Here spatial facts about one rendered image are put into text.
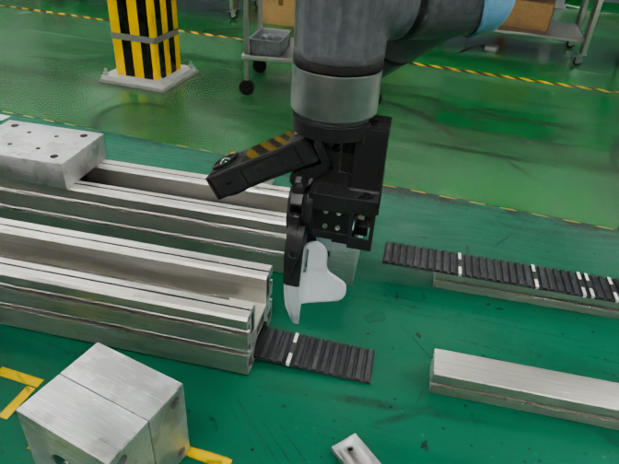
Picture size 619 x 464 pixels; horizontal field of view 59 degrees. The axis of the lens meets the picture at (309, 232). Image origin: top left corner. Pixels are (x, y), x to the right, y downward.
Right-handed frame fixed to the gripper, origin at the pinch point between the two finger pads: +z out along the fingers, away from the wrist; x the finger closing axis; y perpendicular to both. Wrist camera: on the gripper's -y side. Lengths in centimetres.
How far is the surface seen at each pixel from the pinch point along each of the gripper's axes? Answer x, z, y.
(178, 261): 2.6, 1.6, -15.0
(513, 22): 484, 59, 85
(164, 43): 298, 61, -157
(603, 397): -0.4, 6.8, 33.4
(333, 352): 0.9, 9.3, 4.5
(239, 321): -4.8, 1.9, -5.1
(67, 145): 19.0, -2.6, -38.7
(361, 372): -1.1, 9.7, 8.1
